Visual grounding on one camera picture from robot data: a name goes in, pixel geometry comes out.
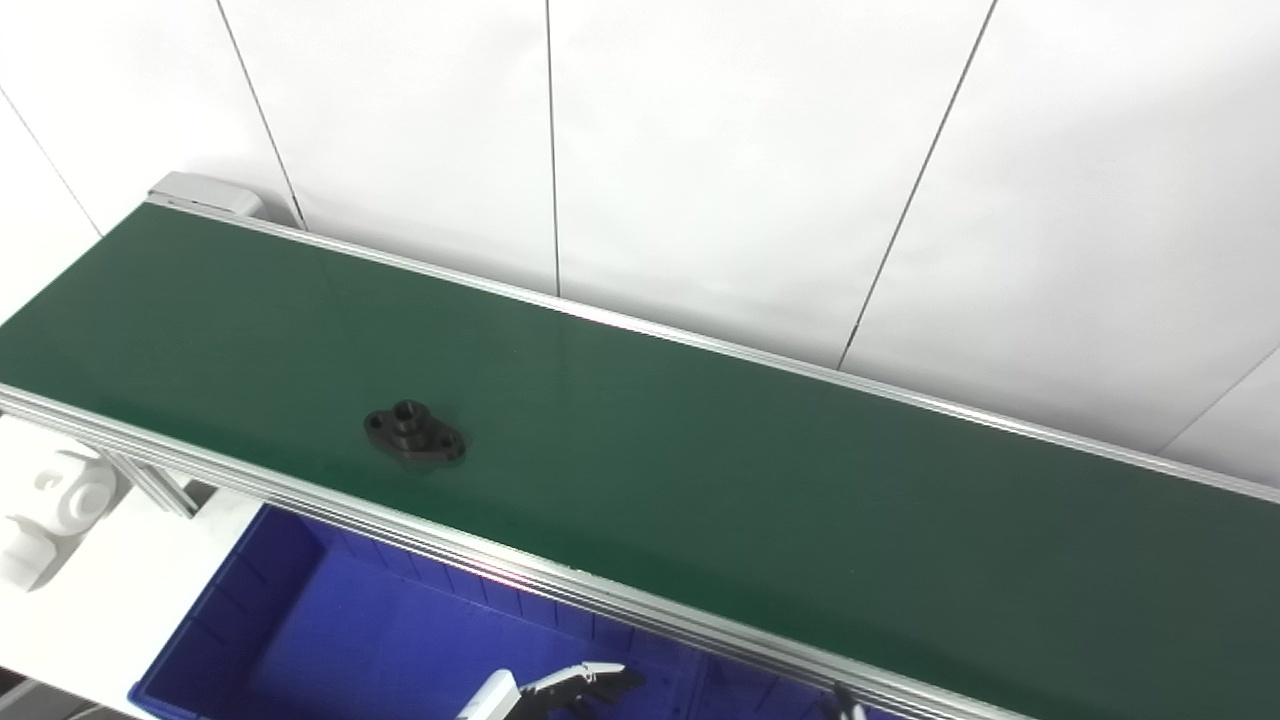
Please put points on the grey conveyor end housing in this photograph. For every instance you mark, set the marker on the grey conveyor end housing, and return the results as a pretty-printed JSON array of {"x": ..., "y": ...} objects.
[{"x": 205, "y": 193}]

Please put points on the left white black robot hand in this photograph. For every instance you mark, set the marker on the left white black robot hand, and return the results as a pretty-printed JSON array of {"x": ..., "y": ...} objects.
[{"x": 545, "y": 690}]

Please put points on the white plastic moulded part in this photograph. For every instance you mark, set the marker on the white plastic moulded part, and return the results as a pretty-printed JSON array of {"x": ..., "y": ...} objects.
[{"x": 55, "y": 510}]

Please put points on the green conveyor belt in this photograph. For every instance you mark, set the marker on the green conveyor belt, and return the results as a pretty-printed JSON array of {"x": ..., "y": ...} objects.
[
  {"x": 700, "y": 470},
  {"x": 400, "y": 528}
]

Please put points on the black flanged metal part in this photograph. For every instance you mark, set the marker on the black flanged metal part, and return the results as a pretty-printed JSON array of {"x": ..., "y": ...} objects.
[{"x": 410, "y": 435}]

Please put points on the aluminium conveyor leg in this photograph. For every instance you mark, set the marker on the aluminium conveyor leg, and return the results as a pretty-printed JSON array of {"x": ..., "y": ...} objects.
[{"x": 150, "y": 485}]

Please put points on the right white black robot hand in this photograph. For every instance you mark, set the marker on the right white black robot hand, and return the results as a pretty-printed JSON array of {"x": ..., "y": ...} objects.
[{"x": 848, "y": 706}]

